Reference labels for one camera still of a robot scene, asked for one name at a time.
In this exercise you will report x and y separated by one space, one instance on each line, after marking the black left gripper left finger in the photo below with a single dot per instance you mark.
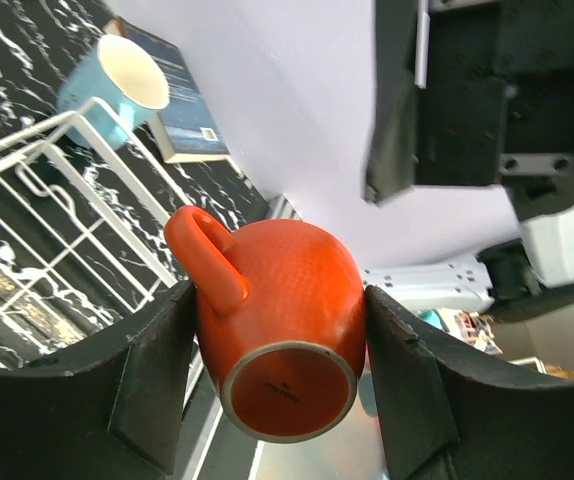
107 407

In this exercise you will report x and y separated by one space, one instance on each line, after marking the blue paperback book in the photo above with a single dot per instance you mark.
185 130

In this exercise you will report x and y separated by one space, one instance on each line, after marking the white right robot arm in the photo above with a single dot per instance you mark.
498 280

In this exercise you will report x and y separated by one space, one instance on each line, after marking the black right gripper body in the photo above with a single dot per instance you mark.
475 94

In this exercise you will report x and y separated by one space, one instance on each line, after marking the light blue mug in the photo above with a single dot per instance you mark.
122 74

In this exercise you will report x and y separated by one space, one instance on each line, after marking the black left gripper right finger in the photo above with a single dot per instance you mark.
450 411

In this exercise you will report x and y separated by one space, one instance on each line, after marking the white wire dish rack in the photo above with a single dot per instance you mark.
79 251

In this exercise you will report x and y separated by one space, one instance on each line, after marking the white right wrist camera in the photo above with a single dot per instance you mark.
548 241

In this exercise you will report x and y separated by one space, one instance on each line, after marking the red orange mug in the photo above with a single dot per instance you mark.
281 321

